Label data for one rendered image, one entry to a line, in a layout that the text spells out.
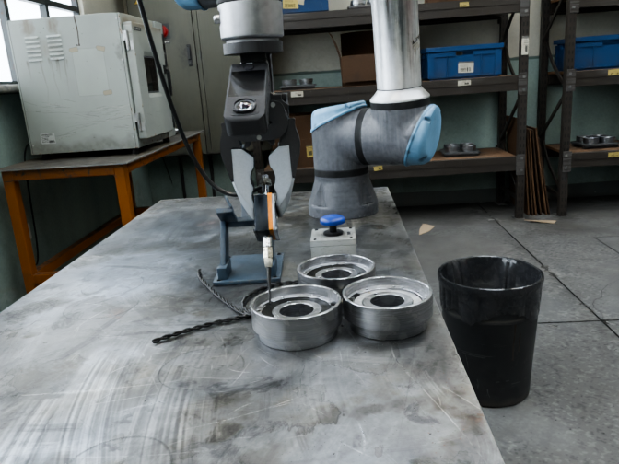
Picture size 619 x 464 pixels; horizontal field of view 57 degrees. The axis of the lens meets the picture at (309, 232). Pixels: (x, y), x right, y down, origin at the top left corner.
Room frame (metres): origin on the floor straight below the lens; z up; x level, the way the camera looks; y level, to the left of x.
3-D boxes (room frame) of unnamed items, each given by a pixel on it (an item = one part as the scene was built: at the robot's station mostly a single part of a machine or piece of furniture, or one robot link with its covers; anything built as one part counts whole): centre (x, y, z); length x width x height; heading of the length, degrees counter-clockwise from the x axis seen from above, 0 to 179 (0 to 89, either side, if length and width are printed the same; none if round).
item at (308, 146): (4.33, 0.03, 0.64); 0.49 x 0.40 x 0.37; 91
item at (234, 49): (0.73, 0.05, 1.07); 0.09 x 0.08 x 0.12; 179
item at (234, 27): (0.72, 0.05, 1.15); 0.08 x 0.08 x 0.05
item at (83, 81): (3.10, 1.00, 1.10); 0.62 x 0.61 x 0.65; 176
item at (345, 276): (0.73, -0.03, 0.82); 0.10 x 0.10 x 0.04
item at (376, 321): (0.63, -0.09, 0.82); 0.10 x 0.10 x 0.04
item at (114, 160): (3.29, 1.04, 0.39); 1.50 x 0.62 x 0.78; 176
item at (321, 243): (0.89, -0.04, 0.82); 0.08 x 0.07 x 0.05; 176
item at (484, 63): (4.27, -1.16, 1.11); 0.52 x 0.38 x 0.22; 86
